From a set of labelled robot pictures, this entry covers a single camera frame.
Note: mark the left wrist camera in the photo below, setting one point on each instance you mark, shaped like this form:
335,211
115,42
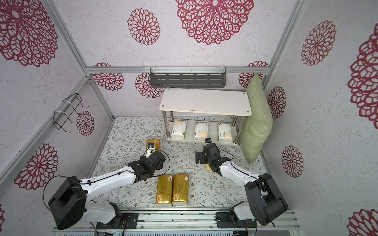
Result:
150,149

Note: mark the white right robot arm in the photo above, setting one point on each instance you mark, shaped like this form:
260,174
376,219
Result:
265,202

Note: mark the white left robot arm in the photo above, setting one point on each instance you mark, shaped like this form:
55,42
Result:
73,201

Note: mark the grey wall-mounted metal rack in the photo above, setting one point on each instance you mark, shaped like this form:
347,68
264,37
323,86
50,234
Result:
188,78

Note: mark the green pillow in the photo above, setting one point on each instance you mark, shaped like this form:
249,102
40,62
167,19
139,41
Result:
258,126

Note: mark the white tissue pack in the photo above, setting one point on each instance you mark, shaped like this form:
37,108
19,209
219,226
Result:
201,131
179,130
225,133

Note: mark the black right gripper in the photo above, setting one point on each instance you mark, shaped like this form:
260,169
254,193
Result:
202,156

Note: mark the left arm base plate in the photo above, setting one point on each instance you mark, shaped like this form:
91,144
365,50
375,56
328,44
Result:
127,220

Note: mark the white two-tier shelf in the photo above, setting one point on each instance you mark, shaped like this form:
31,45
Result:
234,104

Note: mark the floral table mat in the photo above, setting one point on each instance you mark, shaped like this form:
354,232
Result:
127,141

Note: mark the gold tissue pack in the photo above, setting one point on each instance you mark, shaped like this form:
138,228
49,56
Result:
164,191
180,194
156,141

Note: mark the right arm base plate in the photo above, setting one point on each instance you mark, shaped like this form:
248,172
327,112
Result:
230,220

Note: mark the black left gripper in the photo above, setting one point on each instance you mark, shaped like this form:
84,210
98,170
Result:
142,160

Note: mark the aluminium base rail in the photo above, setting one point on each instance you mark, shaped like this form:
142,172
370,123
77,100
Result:
175,219

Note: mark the black wire wall rack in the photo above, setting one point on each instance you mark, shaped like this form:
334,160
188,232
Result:
60,118

